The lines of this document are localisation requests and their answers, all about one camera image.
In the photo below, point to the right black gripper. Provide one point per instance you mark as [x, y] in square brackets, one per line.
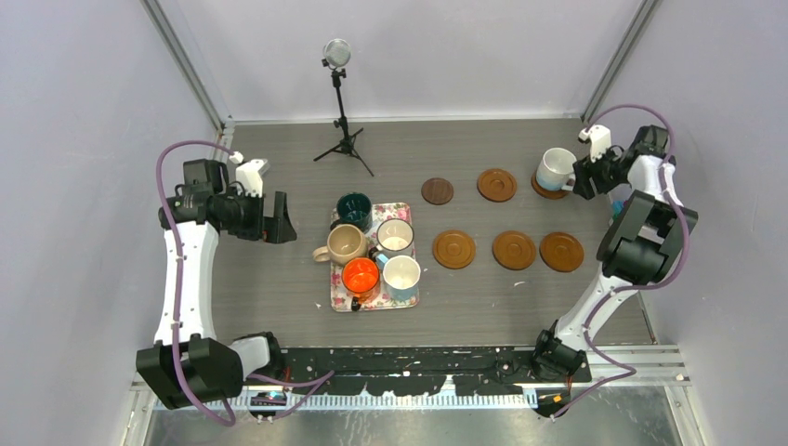
[585, 168]

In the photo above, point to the white mug brown rim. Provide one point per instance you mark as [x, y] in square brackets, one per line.
[395, 236]

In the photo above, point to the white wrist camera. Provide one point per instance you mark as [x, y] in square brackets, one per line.
[599, 139]
[249, 174]

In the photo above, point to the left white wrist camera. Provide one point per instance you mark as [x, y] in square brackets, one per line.
[249, 174]

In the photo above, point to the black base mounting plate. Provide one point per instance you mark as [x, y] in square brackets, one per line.
[474, 371]

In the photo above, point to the beige mug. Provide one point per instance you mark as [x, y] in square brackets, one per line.
[344, 243]

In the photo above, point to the microphone on black tripod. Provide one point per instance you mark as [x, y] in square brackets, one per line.
[336, 55]

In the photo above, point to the white mug blue base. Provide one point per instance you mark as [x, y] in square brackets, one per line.
[555, 172]

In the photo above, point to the dark green mug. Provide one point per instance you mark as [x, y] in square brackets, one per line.
[355, 209]

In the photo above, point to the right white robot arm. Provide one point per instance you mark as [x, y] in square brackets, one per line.
[641, 248]

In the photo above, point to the dark brown wooden coaster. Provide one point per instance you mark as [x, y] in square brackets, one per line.
[437, 191]

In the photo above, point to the orange mug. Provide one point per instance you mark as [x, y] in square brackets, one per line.
[361, 277]

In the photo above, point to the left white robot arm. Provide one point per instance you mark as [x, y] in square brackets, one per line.
[185, 355]

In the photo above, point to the white light blue mug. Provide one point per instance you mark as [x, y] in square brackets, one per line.
[401, 275]

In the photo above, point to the floral serving tray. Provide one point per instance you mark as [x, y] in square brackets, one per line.
[341, 298]

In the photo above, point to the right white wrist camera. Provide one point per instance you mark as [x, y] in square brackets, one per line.
[599, 139]

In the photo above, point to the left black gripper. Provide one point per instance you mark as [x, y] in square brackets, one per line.
[279, 229]

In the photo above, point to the colourful toy block stack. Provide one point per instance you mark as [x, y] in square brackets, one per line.
[617, 207]

